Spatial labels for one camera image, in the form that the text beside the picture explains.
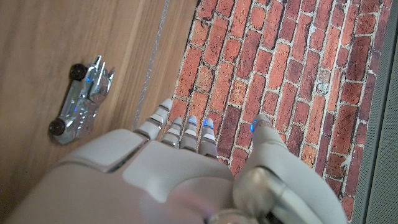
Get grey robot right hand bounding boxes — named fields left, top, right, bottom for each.
left=4, top=98, right=349, bottom=224

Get silver toy car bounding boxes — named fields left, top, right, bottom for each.
left=48, top=55, right=116, bottom=146

